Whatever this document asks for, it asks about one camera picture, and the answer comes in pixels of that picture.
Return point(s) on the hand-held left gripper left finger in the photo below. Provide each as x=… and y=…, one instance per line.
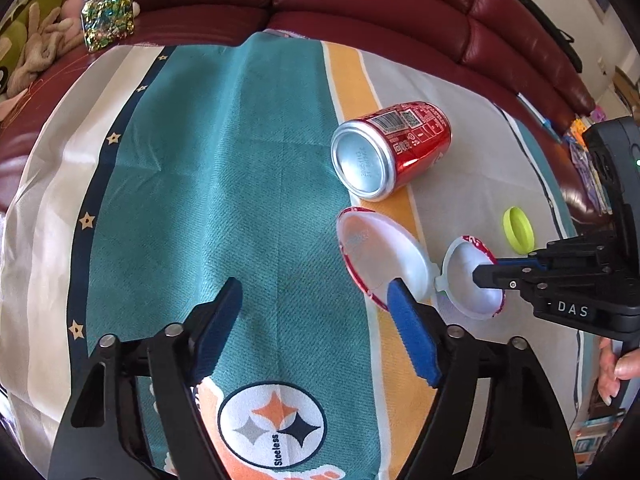
x=220, y=330

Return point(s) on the green bottle cap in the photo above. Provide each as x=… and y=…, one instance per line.
x=520, y=230

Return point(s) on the colourful toy pile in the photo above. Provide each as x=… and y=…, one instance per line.
x=582, y=127

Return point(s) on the person's right hand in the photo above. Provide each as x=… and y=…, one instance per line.
x=627, y=367

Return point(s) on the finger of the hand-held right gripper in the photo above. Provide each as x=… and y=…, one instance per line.
x=517, y=261
x=495, y=277

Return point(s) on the teal striped printed blanket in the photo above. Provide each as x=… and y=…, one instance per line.
x=200, y=160

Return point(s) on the colourful boxes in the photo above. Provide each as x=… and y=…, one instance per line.
x=595, y=440

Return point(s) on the beige plush rabbit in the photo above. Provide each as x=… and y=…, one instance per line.
x=40, y=50

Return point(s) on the green plush toy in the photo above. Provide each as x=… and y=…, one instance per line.
x=12, y=42

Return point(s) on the clear jar of glitter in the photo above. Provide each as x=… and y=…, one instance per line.
x=107, y=20

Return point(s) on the black bag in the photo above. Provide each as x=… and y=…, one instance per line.
x=550, y=25

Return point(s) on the dark red leather sofa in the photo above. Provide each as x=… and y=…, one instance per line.
x=375, y=0

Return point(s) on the red soda can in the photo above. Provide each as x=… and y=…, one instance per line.
x=415, y=145

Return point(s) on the white hinged plastic capsule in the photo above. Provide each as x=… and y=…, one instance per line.
x=380, y=250

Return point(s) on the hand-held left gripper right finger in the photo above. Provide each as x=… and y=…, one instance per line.
x=412, y=330

